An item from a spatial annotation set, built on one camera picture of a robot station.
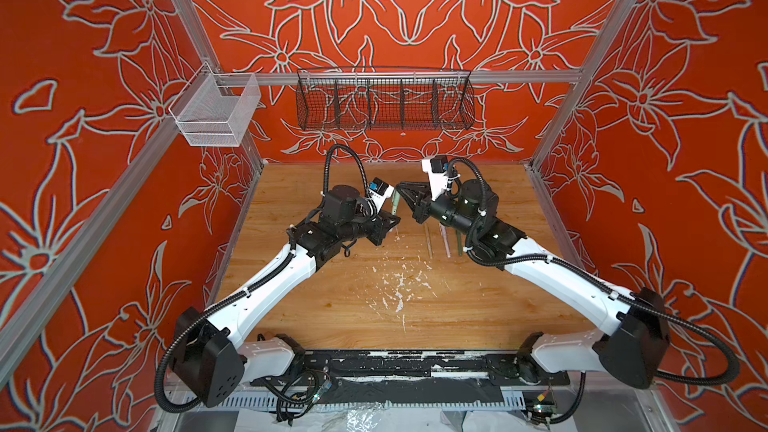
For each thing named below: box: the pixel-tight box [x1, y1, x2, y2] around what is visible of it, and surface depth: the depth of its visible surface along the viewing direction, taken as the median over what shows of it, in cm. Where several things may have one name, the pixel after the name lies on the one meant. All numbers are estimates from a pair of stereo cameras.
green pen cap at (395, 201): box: [391, 190, 401, 215], surface depth 71 cm
